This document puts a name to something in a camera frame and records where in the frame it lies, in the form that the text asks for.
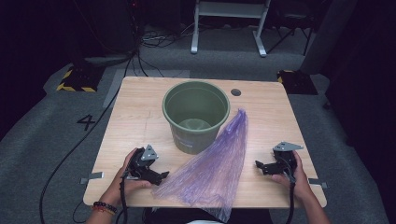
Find grey column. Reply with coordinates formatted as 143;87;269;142
299;0;360;76

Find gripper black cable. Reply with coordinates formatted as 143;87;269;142
280;155;298;224
115;171;131;224

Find black tripod legs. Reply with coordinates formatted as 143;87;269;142
266;17;314;56

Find white metal stand frame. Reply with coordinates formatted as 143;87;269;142
190;0;272;58

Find purple plastic bag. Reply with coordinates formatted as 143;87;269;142
151;108;249;224

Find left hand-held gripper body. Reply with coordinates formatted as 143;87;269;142
125;144;160;181

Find long black floor cable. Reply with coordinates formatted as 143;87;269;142
38;50;142;224

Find tangle of floor cables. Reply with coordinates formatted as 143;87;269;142
139;21;194;49

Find dark bead bracelet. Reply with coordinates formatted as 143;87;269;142
91;201;119;217

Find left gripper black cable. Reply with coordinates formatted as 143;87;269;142
115;171;131;224

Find yellow black striped base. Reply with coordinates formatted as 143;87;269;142
276;69;319;96
56;64;106;93

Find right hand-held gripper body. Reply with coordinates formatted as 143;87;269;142
272;141;304;175

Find person's right hand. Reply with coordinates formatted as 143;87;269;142
271;150;313;202

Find green plastic bucket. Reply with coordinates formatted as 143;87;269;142
162;80;232;156

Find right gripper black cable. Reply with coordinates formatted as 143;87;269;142
280;155;298;224

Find person's left hand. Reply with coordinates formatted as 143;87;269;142
99;147;153;207

